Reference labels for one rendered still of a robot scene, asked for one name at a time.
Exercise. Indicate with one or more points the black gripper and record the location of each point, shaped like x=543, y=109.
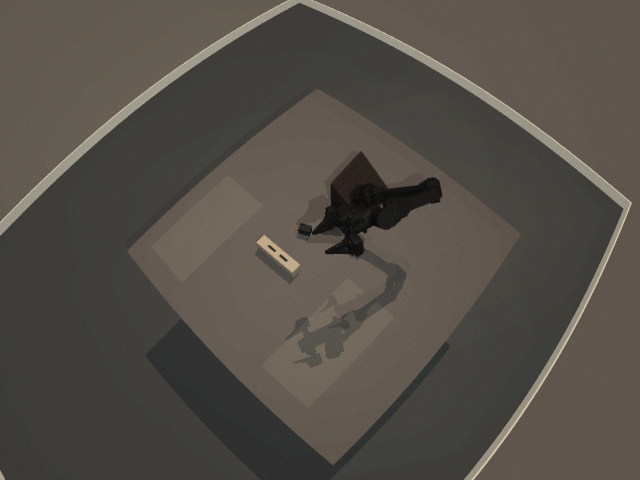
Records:
x=352, y=243

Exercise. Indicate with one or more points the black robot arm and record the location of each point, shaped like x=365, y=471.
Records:
x=397, y=203

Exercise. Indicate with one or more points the black two-prong charger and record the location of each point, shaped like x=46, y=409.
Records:
x=304, y=229

